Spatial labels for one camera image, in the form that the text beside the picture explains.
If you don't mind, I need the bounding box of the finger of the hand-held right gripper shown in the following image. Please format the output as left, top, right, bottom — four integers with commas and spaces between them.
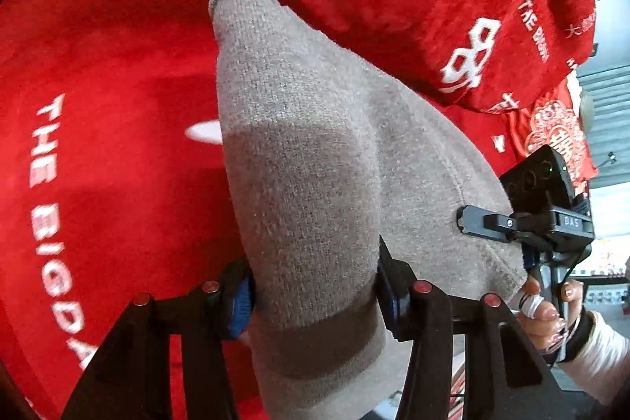
455, 205, 523, 244

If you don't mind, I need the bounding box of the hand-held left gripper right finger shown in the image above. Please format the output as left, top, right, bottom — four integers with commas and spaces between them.
376, 235, 567, 420

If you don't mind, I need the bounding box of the black wrist strap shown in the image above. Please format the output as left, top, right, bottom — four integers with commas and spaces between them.
551, 302, 597, 366

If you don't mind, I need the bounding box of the red printed blanket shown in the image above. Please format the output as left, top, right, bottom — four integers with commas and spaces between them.
0, 0, 604, 420

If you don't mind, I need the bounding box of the grey knitted garment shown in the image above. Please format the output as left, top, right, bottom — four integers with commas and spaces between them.
208, 0, 530, 420

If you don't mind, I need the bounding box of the person's right hand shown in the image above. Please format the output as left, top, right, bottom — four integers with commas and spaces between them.
517, 278, 586, 351

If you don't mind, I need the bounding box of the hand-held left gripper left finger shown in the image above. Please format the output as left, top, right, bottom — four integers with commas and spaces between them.
61, 257, 257, 420

